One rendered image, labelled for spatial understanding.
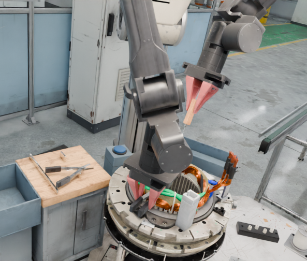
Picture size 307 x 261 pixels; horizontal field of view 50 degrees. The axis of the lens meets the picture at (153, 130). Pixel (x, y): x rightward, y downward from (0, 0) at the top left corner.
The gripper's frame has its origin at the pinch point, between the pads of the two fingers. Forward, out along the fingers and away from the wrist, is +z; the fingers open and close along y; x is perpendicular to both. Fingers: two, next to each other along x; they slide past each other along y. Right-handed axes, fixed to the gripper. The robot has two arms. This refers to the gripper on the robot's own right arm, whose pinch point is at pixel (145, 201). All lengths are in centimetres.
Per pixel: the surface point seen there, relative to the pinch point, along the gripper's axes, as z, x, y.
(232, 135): 113, 296, -30
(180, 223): 6.2, 6.0, 7.3
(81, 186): 10.9, 6.3, -20.9
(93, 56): 41, 186, -151
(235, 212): 38, 63, 15
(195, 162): 12.2, 42.8, -2.2
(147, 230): 7.7, 0.8, 1.8
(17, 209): 12.5, -8.5, -27.4
